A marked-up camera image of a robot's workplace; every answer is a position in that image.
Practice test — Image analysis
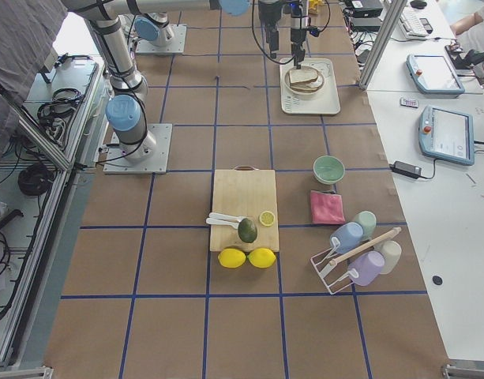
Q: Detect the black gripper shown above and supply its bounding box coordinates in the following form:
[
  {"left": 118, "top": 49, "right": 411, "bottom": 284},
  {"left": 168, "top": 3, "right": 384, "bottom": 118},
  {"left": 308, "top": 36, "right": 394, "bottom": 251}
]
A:
[
  {"left": 291, "top": 16, "right": 307, "bottom": 68},
  {"left": 257, "top": 0, "right": 283, "bottom": 59}
]

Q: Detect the white round plate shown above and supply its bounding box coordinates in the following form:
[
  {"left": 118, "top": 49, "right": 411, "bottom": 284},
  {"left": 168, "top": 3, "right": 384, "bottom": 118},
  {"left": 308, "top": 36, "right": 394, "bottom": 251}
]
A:
[{"left": 284, "top": 66, "right": 325, "bottom": 94}]

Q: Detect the white bread slice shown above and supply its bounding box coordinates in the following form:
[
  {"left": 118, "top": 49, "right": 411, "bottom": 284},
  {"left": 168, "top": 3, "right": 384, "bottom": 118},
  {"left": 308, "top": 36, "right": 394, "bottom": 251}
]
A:
[{"left": 288, "top": 66, "right": 319, "bottom": 84}]

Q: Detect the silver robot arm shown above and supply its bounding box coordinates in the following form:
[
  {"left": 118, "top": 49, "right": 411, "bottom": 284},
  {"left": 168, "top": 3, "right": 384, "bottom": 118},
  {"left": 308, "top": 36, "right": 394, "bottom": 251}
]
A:
[
  {"left": 62, "top": 1, "right": 249, "bottom": 168},
  {"left": 127, "top": 1, "right": 320, "bottom": 68}
]

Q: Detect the bread slice under egg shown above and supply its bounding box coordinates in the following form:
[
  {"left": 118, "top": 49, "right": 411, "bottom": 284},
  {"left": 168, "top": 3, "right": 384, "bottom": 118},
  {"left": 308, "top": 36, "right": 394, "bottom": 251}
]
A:
[{"left": 291, "top": 76, "right": 324, "bottom": 92}]

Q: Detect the cream bear serving tray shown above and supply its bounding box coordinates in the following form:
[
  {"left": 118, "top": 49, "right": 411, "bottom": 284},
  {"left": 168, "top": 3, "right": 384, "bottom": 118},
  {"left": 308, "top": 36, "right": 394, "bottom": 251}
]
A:
[{"left": 280, "top": 58, "right": 340, "bottom": 115}]

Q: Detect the white keyboard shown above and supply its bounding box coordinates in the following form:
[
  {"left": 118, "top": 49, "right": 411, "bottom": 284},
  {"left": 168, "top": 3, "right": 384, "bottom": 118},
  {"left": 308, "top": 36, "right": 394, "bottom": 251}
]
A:
[{"left": 398, "top": 7, "right": 429, "bottom": 39}]

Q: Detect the mint green bowl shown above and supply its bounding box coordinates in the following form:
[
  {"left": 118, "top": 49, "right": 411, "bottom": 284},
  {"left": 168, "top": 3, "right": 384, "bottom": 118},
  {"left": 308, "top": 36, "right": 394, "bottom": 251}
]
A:
[{"left": 313, "top": 156, "right": 345, "bottom": 185}]

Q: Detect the far teach pendant tablet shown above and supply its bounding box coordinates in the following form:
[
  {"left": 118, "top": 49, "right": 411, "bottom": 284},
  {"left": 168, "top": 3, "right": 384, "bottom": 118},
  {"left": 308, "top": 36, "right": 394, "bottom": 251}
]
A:
[{"left": 406, "top": 54, "right": 465, "bottom": 98}]

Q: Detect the teach pendant tablet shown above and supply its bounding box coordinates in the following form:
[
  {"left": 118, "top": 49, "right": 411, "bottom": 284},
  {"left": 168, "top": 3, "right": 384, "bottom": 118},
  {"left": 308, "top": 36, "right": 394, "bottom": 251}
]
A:
[
  {"left": 418, "top": 106, "right": 475, "bottom": 166},
  {"left": 406, "top": 54, "right": 465, "bottom": 98}
]

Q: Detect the black power adapter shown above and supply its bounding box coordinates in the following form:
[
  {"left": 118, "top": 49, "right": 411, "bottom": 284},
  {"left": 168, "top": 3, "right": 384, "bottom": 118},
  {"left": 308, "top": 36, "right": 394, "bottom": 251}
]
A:
[{"left": 389, "top": 160, "right": 422, "bottom": 179}]

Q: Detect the pink folded cloth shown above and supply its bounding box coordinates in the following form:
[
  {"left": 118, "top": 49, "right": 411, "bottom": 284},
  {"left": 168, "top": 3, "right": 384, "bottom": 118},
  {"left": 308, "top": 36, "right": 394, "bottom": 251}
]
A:
[{"left": 310, "top": 190, "right": 345, "bottom": 225}]

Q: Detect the lemon half slice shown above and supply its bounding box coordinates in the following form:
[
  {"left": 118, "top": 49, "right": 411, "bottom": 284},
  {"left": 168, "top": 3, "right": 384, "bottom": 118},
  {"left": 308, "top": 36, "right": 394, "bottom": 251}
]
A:
[{"left": 258, "top": 210, "right": 276, "bottom": 227}]

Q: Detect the near teach pendant tablet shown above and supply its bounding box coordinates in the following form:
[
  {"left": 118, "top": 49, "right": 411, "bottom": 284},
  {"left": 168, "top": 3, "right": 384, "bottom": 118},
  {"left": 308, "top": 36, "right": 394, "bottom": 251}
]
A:
[{"left": 418, "top": 106, "right": 475, "bottom": 166}]

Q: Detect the wooden cutting board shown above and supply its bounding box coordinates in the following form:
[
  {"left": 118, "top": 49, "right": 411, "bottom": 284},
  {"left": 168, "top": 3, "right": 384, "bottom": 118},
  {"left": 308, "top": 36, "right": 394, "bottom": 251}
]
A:
[{"left": 209, "top": 169, "right": 280, "bottom": 252}]

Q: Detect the green mug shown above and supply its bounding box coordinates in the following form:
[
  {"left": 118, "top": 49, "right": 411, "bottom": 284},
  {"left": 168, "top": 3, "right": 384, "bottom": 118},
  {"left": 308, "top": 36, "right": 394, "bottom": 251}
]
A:
[{"left": 352, "top": 211, "right": 377, "bottom": 241}]

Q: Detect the white plastic spoon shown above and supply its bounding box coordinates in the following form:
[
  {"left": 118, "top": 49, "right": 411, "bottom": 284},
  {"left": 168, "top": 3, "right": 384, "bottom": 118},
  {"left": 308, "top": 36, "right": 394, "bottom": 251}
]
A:
[{"left": 205, "top": 212, "right": 246, "bottom": 229}]

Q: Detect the green avocado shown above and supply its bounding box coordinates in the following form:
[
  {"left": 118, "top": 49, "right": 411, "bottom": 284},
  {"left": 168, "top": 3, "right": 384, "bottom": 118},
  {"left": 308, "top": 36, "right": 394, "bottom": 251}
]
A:
[{"left": 238, "top": 218, "right": 258, "bottom": 243}]

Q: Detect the blue mug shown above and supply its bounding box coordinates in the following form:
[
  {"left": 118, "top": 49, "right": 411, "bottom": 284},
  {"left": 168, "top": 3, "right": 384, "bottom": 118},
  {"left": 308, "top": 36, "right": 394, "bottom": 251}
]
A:
[{"left": 330, "top": 222, "right": 363, "bottom": 254}]

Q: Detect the right whole yellow lemon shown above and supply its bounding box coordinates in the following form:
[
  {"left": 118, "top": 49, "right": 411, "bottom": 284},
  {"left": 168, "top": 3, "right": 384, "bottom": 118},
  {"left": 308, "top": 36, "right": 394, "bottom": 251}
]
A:
[{"left": 247, "top": 248, "right": 276, "bottom": 268}]

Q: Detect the whole yellow lemon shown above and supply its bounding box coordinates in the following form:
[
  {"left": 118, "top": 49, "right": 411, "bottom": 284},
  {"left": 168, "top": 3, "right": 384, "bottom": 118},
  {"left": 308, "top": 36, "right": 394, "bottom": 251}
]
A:
[
  {"left": 247, "top": 248, "right": 276, "bottom": 268},
  {"left": 217, "top": 248, "right": 246, "bottom": 268}
]

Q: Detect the left whole yellow lemon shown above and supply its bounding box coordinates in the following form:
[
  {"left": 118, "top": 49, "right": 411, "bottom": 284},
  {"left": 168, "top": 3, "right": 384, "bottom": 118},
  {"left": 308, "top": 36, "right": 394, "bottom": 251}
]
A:
[{"left": 217, "top": 248, "right": 246, "bottom": 268}]

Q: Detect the cream mug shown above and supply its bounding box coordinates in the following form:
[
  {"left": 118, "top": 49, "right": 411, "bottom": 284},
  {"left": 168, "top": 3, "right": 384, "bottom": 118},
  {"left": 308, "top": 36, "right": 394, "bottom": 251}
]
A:
[{"left": 374, "top": 240, "right": 402, "bottom": 275}]

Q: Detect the purple mug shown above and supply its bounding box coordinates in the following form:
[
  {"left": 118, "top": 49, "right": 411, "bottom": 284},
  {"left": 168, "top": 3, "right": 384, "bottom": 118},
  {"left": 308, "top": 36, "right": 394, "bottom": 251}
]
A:
[{"left": 347, "top": 250, "right": 385, "bottom": 286}]

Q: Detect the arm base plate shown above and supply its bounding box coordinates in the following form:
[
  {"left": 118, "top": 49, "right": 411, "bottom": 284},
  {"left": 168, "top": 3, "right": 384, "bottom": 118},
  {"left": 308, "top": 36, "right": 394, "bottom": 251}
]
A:
[
  {"left": 103, "top": 123, "right": 172, "bottom": 174},
  {"left": 135, "top": 22, "right": 187, "bottom": 55}
]

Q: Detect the white wire cup rack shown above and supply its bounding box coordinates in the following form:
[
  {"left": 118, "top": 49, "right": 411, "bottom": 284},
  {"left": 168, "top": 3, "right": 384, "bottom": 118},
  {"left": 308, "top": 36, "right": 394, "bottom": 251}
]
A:
[{"left": 310, "top": 226, "right": 402, "bottom": 295}]

